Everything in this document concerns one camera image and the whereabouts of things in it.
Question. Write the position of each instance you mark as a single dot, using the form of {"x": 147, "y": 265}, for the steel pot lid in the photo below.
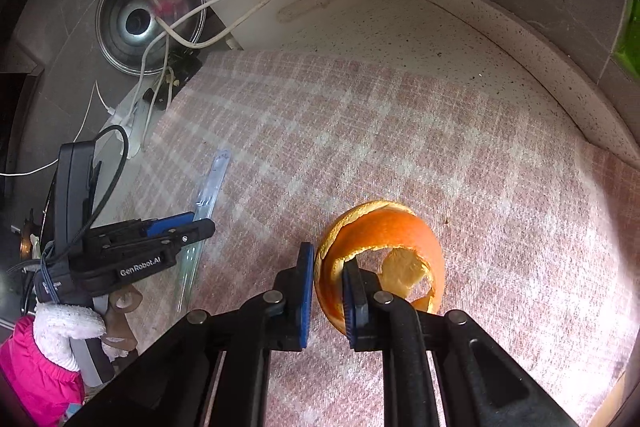
{"x": 129, "y": 35}

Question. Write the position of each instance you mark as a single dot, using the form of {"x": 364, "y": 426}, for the pink plaid cloth mat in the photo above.
{"x": 456, "y": 200}

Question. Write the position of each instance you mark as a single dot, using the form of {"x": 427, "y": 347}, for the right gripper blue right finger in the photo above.
{"x": 355, "y": 304}

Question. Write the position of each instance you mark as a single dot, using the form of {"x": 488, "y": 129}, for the green soap dispenser bottle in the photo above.
{"x": 626, "y": 46}

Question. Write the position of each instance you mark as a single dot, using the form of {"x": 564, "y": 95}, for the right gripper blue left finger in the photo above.
{"x": 303, "y": 292}

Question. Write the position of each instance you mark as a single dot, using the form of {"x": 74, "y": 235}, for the white power strip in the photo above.
{"x": 133, "y": 125}

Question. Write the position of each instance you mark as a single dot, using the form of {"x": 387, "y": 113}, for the pink sleeve with white cuff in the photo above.
{"x": 40, "y": 376}

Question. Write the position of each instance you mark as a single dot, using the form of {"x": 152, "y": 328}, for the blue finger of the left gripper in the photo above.
{"x": 161, "y": 226}

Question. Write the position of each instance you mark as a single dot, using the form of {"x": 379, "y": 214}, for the black dish with scraps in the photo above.
{"x": 181, "y": 68}

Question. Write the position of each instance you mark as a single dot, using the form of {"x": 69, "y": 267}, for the left hand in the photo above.
{"x": 119, "y": 340}

